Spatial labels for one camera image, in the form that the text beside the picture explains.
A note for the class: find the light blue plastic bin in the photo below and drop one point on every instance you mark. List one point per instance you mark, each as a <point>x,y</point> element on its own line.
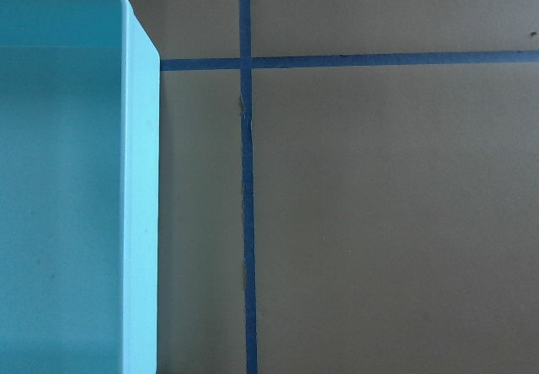
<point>79,188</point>

